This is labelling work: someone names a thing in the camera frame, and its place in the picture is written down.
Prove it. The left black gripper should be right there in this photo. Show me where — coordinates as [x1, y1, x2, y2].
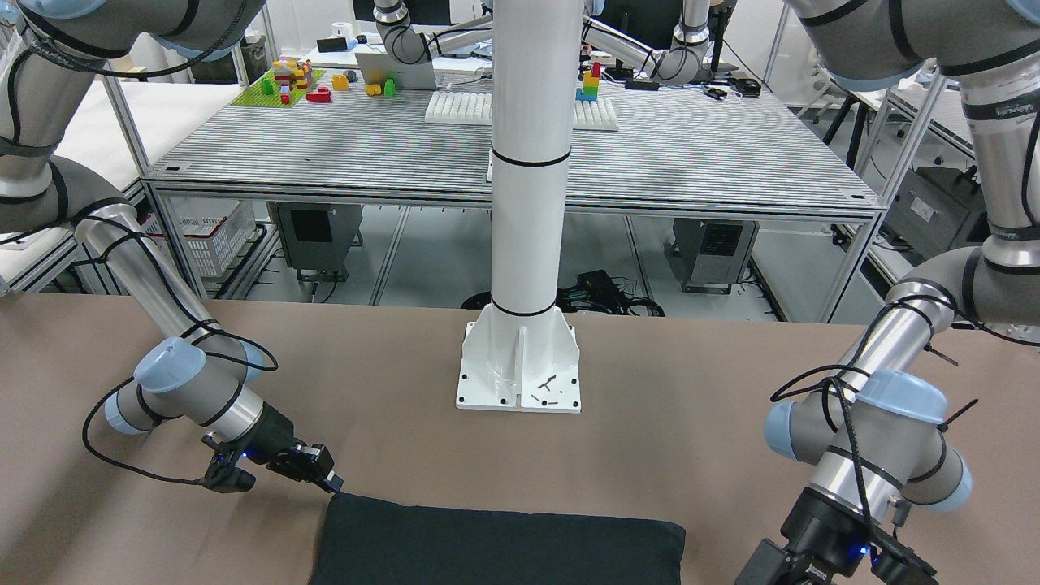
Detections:
[735, 487, 937, 584]

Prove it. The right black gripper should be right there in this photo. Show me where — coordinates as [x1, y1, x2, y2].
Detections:
[244, 403, 343, 495]

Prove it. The black t-shirt with logo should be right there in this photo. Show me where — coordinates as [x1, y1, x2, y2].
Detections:
[310, 495, 686, 584]

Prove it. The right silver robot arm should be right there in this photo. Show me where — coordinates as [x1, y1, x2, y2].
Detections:
[1, 1, 343, 493]

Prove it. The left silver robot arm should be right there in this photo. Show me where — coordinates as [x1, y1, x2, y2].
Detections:
[736, 1, 1039, 584]

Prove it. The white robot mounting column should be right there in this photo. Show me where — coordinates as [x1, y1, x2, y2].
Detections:
[456, 1, 583, 414]

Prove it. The grey control box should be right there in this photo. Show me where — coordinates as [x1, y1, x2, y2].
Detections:
[267, 202, 362, 283]
[672, 218, 759, 295]

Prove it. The white plastic basket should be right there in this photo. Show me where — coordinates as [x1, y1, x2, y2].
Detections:
[172, 197, 256, 278]

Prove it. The white peg tray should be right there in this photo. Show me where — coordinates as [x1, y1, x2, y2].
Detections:
[425, 91, 620, 132]

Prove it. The striped metal work table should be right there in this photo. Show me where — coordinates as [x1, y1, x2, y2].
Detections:
[149, 83, 884, 223]

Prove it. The green lego baseplate with bricks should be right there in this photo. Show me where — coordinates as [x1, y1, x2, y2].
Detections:
[230, 59, 333, 108]

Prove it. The colourful lego tower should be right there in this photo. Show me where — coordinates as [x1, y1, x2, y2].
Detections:
[575, 62, 602, 102]

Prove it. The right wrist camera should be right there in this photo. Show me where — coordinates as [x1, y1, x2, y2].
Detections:
[201, 433, 256, 493]

